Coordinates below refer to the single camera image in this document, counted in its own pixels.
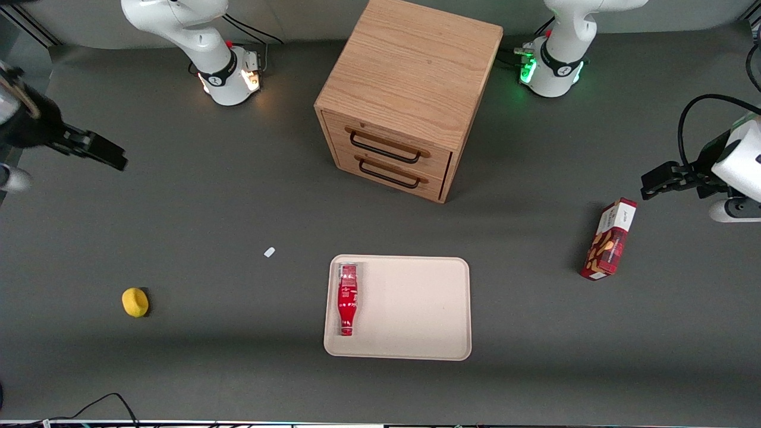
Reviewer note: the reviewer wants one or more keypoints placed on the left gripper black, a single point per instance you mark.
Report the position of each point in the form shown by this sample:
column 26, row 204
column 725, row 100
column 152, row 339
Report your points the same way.
column 700, row 167

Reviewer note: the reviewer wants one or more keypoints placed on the wooden drawer cabinet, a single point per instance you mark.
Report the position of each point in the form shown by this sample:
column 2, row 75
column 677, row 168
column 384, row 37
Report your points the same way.
column 410, row 65

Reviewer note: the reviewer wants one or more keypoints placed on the yellow lemon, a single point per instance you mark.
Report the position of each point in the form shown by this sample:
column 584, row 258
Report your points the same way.
column 135, row 302

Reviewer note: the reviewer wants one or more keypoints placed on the cream rectangular tray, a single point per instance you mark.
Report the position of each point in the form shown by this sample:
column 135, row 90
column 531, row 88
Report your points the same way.
column 410, row 309

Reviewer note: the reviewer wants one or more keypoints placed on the wooden drawer front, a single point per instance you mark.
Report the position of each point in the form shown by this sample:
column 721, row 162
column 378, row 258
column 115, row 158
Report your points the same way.
column 437, row 187
column 440, row 161

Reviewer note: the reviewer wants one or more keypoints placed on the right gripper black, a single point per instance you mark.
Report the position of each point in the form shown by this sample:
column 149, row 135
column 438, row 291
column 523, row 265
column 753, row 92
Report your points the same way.
column 37, row 126

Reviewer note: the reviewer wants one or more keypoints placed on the red tartan shortbread box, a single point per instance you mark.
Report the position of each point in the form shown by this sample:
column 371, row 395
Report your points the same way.
column 609, row 241

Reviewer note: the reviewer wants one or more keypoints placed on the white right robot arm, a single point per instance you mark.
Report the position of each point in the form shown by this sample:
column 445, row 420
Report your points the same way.
column 202, row 35

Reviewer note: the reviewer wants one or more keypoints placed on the red coke bottle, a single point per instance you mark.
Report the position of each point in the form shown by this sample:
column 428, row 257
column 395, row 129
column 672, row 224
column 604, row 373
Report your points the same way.
column 347, row 297

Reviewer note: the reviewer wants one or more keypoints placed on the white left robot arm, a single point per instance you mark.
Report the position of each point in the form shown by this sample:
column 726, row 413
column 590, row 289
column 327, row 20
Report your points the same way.
column 565, row 35

